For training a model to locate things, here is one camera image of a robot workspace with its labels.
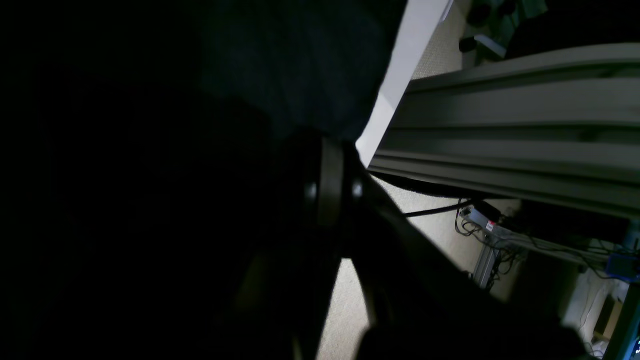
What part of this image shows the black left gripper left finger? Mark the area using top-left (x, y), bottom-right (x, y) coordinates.
top-left (210, 132), bottom-right (346, 360)

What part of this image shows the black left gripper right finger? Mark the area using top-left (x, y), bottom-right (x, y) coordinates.
top-left (343, 145), bottom-right (588, 360)

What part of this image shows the black t-shirt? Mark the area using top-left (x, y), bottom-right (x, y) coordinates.
top-left (1, 0), bottom-right (407, 360)

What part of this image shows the white office chair base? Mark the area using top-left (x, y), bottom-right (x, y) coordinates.
top-left (457, 0), bottom-right (548, 69)

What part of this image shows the grey aluminium frame rail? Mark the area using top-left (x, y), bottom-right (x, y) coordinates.
top-left (369, 43), bottom-right (640, 218)

